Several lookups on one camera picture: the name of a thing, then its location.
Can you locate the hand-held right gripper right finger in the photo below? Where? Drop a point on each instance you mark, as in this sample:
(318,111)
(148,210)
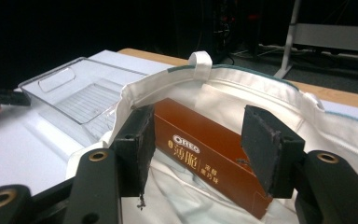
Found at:
(265,146)

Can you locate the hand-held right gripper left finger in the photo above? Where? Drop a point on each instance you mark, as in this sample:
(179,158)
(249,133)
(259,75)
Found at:
(136,146)

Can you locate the brown cookie box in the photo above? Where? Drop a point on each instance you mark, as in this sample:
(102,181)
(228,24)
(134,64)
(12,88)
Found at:
(208,149)

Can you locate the white canvas tote bag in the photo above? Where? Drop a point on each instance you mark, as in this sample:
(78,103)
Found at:
(323,133)

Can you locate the clear plastic bin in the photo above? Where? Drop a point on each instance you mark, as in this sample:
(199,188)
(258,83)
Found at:
(84,99)

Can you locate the white metal stand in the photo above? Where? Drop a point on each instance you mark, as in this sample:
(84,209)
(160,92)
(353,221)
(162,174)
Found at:
(323,37)

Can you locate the dark equipment rack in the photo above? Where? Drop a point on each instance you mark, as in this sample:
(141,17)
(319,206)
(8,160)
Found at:
(230,28)

